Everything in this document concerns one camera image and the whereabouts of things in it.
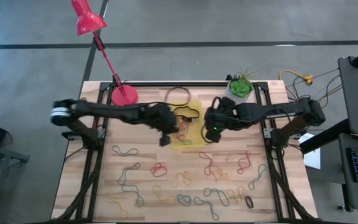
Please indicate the yellow rubber band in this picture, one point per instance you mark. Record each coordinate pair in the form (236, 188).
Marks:
(158, 191)
(182, 173)
(236, 199)
(221, 177)
(121, 210)

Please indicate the silver corner bracket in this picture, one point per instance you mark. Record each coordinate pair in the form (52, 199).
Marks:
(267, 133)

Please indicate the white paper sheet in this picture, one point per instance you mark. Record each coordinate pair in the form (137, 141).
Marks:
(312, 158)

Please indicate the long teal rubber band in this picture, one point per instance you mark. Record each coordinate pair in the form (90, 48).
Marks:
(120, 180)

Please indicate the black diagonal beam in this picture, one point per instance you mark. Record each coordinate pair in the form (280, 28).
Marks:
(325, 138)

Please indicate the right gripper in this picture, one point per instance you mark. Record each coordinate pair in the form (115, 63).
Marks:
(219, 118)

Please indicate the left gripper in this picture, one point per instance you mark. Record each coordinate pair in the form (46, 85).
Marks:
(165, 119)

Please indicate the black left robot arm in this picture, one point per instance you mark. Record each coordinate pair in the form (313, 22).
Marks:
(110, 111)

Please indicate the yellow plastic bin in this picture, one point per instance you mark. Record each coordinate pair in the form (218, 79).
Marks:
(194, 137)

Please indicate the large black rubber band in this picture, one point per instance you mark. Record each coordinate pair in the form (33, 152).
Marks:
(198, 114)

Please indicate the red desk lamp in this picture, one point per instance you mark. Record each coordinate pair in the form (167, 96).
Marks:
(87, 21)

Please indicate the small black rubber band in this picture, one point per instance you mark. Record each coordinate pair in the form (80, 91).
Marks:
(246, 202)

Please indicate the black clamp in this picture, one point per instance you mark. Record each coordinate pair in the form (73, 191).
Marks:
(229, 77)

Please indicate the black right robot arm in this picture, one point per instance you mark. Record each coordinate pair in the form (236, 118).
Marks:
(275, 110)

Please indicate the white potted succulent plant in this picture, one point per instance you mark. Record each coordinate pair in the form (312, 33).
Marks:
(240, 87)

